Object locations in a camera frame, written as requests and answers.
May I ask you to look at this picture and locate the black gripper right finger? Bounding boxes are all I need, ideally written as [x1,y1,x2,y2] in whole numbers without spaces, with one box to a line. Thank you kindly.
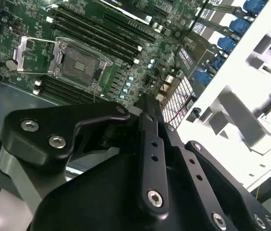
[158,103,271,231]

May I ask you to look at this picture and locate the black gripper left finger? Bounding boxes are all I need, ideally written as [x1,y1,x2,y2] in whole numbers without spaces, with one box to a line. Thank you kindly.
[0,92,171,216]

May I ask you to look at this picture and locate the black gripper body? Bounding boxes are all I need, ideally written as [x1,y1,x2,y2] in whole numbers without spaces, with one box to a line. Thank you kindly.
[30,153,213,231]

